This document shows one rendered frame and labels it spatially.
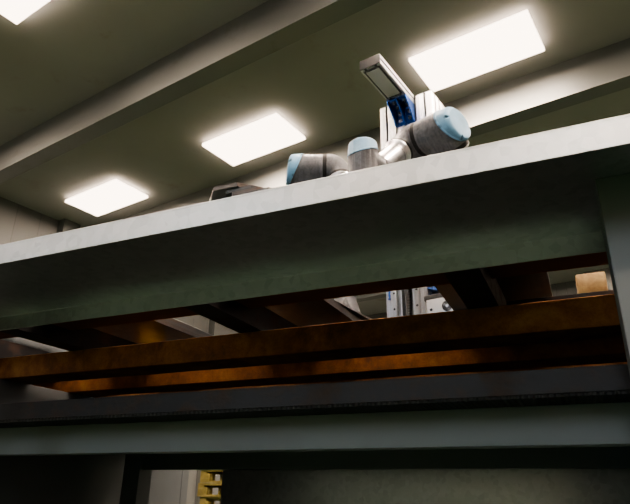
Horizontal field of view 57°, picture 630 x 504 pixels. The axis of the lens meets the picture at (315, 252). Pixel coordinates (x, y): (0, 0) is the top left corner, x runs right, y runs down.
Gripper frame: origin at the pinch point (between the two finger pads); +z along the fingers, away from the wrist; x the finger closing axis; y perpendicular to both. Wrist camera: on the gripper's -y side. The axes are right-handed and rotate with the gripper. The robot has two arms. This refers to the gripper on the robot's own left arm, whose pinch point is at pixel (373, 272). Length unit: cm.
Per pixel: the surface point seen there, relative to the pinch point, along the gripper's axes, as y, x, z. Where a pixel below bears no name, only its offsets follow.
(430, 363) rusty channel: -12.2, 2.0, 22.1
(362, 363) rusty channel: 2.4, 2.0, 21.1
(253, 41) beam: 187, -238, -333
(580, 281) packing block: -42.1, 8.0, 10.4
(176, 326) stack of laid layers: 52, 2, 8
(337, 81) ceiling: 156, -367, -374
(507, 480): -20, -41, 43
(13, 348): 89, 18, 14
